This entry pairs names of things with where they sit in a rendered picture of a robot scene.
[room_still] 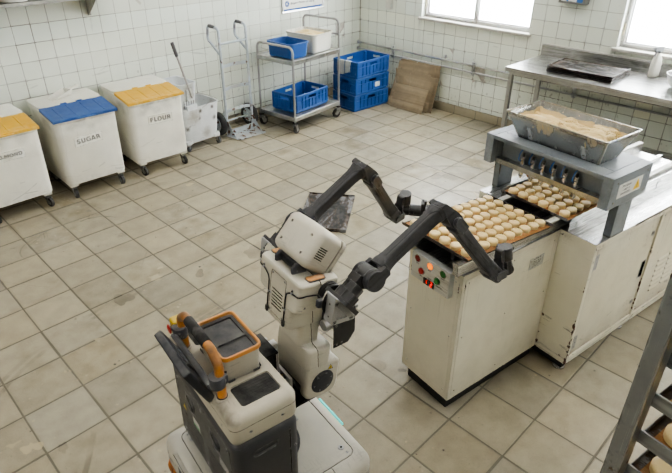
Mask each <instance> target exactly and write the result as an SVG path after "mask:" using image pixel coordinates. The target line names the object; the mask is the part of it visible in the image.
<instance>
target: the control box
mask: <svg viewBox="0 0 672 473"><path fill-rule="evenodd" d="M416 255H418V256H419V257H420V261H419V262H418V261H416V259H415V256H416ZM428 263H430V264H431V265H432V267H433V268H432V270H430V269H429V268H428V266H427V265H428ZM419 268H422V269H423V271H424V273H423V274H420V273H419V272H418V269H419ZM441 271H443V272H444V273H445V278H442V277H441V275H440V272H441ZM411 274H412V275H413V276H414V277H416V278H417V279H419V280H420V281H422V282H423V283H424V281H426V280H424V279H427V284H426V285H427V286H429V287H430V286H431V285H430V282H431V283H432V289H433V290H435V291H436V292H438V293H439V294H441V295H442V296H443V297H445V298H446V299H449V298H451V297H452V293H453V286H454V278H455V276H454V275H452V274H453V270H452V269H451V268H449V267H448V266H446V265H445V264H443V263H441V262H440V261H438V260H437V259H435V258H433V257H432V256H430V255H429V254H427V253H426V252H424V251H422V250H421V249H419V248H415V249H413V255H412V268H411ZM435 278H437V279H438V280H439V284H438V285H436V284H435V283H434V279H435ZM425 283H426V282H425ZM425 283H424V284H425ZM430 288H431V287H430Z"/></svg>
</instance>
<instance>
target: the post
mask: <svg viewBox="0 0 672 473"><path fill-rule="evenodd" d="M671 353H672V273H671V276H670V279H669V281H668V284H667V287H666V290H665V293H664V295H663V298H662V301H661V304H660V306H659V309H658V312H657V315H656V318H655V320H654V323H653V326H652V329H651V331H650V334H649V337H648V340H647V343H646V345H645V348H644V351H643V354H642V356H641V359H640V362H639V365H638V368H637V370H636V373H635V376H634V379H633V381H632V384H631V387H630V390H629V393H628V395H627V398H626V401H625V404H624V406H623V409H622V412H621V415H620V418H619V420H618V423H617V426H616V429H615V432H614V434H613V437H612V440H611V443H610V445H609V448H608V451H607V454H606V457H605V459H604V462H603V465H602V468H601V470H600V473H624V472H625V470H626V467H627V465H628V462H629V459H630V457H631V454H632V452H633V449H634V447H635V444H636V442H637V439H638V437H639V434H640V432H641V429H642V426H643V424H644V421H645V419H646V416H647V414H648V411H649V409H650V406H651V404H652V401H653V398H654V396H655V393H656V391H657V388H658V386H659V383H660V381H661V378H662V376H663V373H664V370H665V368H666V365H667V363H668V360H669V358H670V355H671Z"/></svg>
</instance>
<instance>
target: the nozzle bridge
mask: <svg viewBox="0 0 672 473"><path fill-rule="evenodd" d="M522 150H523V151H522ZM521 151H522V153H521V155H520V158H519V159H520V160H521V157H522V155H523V153H526V154H525V157H526V158H525V163H524V166H521V165H520V162H521V161H519V160H518V156H519V154H520V152H521ZM532 154H533V156H532V157H531V159H530V164H531V160H532V159H533V157H536V159H535V161H536V163H535V167H534V170H531V169H530V166H531V165H529V164H528V161H529V158H530V156H531V155H532ZM543 157H544V159H543V160H542V162H541V164H540V168H541V166H542V164H543V161H546V169H545V173H544V174H541V173H540V172H541V170H540V169H539V163H540V161H541V159H542V158H543ZM484 160H485V161H487V162H489V163H491V162H494V161H495V167H494V174H493V180H492V185H493V186H495V187H500V186H502V185H505V184H507V183H510V182H511V178H512V172H513V169H514V170H516V171H519V172H521V173H524V174H526V175H528V176H531V177H533V178H536V179H538V180H540V181H543V182H545V183H548V184H550V185H553V186H555V187H557V188H560V189H562V190H565V191H567V192H569V193H572V194H574V195H577V196H579V197H581V198H584V199H586V200H589V201H591V202H594V203H596V204H597V208H599V209H601V210H604V211H608V210H609V212H608V216H607V219H606V223H605V227H604V230H603V234H602V235H603V236H605V237H607V238H611V237H613V236H615V235H617V234H619V233H621V232H623V230H624V227H625V223H626V220H627V217H628V213H629V210H630V206H631V203H632V200H633V199H632V198H634V197H636V196H638V195H640V194H642V193H644V192H645V189H646V186H647V183H648V180H649V176H650V173H651V170H652V166H653V163H654V162H652V161H649V160H646V159H643V158H640V157H637V156H634V155H631V154H628V153H625V152H622V153H621V154H620V155H619V156H618V157H617V158H614V159H612V160H609V161H607V162H605V163H602V164H600V165H597V164H594V163H592V162H589V161H586V160H583V159H581V158H578V157H575V156H572V155H569V154H567V153H564V152H561V151H558V150H556V149H553V148H550V147H547V146H544V145H542V144H539V143H536V142H533V141H531V140H528V139H525V138H522V137H519V136H518V134H517V132H516V130H515V127H514V125H510V126H507V127H503V128H500V129H497V130H494V131H490V132H488V133H487V139H486V146H485V153H484ZM553 162H555V163H554V164H553V166H552V168H551V172H552V169H553V168H554V165H557V168H556V169H557V172H556V176H555V178H551V173H550V172H549V169H550V167H551V165H552V163H553ZM564 166H566V167H565V169H568V176H567V180H566V183H563V182H562V178H561V177H560V174H561V171H562V169H563V168H564ZM565 169H564V170H563V172H562V176H563V174H564V172H565ZM576 170H578V171H577V173H579V174H580V175H579V182H578V187H573V182H572V177H573V175H574V173H575V172H576ZM577 173H576V174H577ZM576 174H575V176H574V178H573V181H574V179H575V177H576Z"/></svg>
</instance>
